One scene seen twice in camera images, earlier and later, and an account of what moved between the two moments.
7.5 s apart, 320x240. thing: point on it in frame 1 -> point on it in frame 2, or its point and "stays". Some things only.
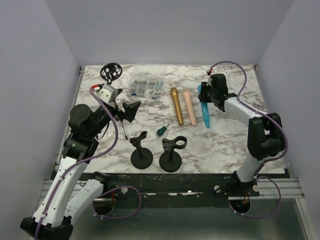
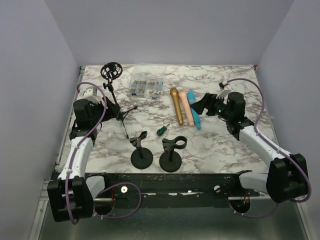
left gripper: x=130 y=110 -> x=111 y=112
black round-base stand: x=141 y=158 stays
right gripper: x=202 y=96 -> x=208 y=102
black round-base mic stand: x=170 y=161 stays
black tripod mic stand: x=109 y=71 stays
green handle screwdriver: x=161 y=131 stays
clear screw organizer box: x=147 y=81 stays
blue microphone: x=204 y=109 -> x=191 y=97
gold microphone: x=174 y=91 stays
